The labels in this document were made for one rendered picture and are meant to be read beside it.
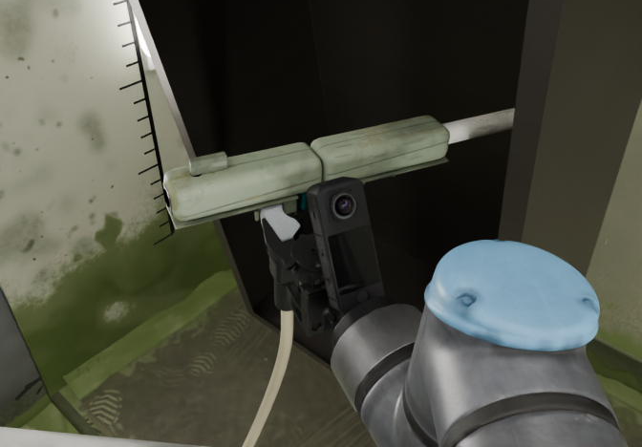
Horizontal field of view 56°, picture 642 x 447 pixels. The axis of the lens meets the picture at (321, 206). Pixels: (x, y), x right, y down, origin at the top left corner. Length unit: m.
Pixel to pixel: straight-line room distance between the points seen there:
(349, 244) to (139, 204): 1.28
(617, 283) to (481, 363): 1.58
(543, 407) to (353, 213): 0.25
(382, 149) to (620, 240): 1.33
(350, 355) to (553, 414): 0.21
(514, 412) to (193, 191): 0.36
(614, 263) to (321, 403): 0.92
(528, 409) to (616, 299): 1.60
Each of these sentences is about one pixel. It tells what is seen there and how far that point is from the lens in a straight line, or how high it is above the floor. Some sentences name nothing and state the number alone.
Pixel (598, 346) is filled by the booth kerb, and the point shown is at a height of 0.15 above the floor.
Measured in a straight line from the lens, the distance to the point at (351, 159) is 0.62.
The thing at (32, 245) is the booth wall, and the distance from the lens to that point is 1.62.
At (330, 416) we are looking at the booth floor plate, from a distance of 1.75.
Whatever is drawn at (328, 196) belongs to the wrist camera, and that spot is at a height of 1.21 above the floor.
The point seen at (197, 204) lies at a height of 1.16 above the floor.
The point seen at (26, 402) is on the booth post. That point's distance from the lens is 1.91.
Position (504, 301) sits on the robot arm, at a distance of 0.33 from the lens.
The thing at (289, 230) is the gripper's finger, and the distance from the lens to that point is 0.58.
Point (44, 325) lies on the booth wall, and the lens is 1.77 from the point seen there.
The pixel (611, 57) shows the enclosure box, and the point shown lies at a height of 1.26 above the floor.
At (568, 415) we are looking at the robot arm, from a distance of 0.31.
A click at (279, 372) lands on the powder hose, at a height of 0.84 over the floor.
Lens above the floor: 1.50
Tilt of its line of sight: 37 degrees down
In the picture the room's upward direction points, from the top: straight up
